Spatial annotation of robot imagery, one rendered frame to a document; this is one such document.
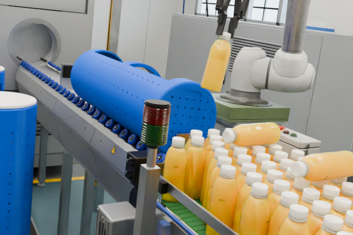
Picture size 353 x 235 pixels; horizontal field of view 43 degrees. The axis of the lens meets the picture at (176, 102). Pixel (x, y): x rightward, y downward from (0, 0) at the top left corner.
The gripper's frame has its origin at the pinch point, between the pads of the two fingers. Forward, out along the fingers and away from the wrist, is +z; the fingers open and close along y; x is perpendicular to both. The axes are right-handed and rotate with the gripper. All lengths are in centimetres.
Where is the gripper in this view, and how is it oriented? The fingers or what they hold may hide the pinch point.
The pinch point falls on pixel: (226, 26)
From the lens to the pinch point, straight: 150.8
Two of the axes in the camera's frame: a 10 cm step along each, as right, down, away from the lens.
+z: -2.4, 9.7, 0.3
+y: -8.3, -1.9, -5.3
